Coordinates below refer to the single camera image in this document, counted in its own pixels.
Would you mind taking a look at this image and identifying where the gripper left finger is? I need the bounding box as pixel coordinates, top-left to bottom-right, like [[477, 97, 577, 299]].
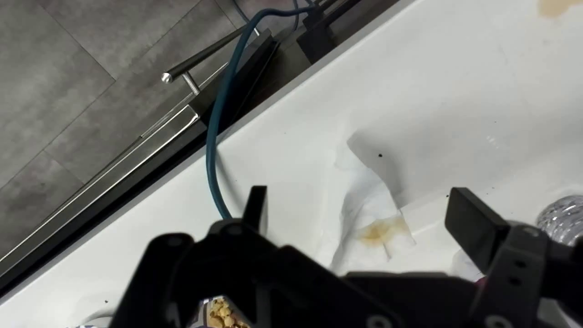
[[109, 185, 402, 328]]

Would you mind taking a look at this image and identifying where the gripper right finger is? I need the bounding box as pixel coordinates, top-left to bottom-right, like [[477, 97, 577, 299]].
[[445, 187, 583, 328]]

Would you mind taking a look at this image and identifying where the stained white paper towel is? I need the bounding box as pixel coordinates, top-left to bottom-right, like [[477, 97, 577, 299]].
[[319, 131, 417, 277]]

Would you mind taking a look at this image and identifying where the printed snack packet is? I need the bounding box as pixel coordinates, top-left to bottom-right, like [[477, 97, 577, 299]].
[[199, 296, 252, 328]]

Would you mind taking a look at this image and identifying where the clear plastic bottle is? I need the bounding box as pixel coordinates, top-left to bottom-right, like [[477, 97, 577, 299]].
[[536, 195, 583, 247]]

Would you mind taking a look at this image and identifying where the blue cable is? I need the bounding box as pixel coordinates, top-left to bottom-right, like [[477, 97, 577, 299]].
[[205, 0, 320, 220]]

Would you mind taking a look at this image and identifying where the black door handle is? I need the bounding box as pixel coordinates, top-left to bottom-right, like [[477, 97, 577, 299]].
[[161, 24, 261, 96]]

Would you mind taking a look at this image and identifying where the black bracket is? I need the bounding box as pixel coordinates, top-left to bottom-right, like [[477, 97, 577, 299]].
[[296, 0, 365, 64]]

